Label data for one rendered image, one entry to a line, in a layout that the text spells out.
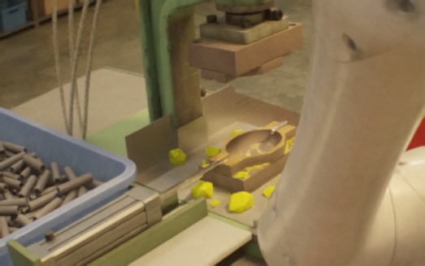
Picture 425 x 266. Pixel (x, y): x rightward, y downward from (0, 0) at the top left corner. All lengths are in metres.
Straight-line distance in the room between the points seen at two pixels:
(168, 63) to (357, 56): 0.74
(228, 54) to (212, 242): 0.26
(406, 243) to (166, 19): 0.57
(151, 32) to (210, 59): 0.20
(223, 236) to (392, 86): 0.57
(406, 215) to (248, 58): 0.37
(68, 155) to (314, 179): 0.69
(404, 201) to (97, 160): 0.57
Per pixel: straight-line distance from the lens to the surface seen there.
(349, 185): 0.57
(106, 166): 1.12
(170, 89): 1.15
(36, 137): 1.29
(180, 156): 1.16
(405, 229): 0.74
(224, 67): 0.98
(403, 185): 0.74
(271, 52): 1.03
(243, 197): 1.01
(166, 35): 1.12
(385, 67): 0.42
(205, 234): 0.97
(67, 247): 0.86
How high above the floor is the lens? 1.52
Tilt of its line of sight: 25 degrees down
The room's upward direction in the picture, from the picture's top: 5 degrees counter-clockwise
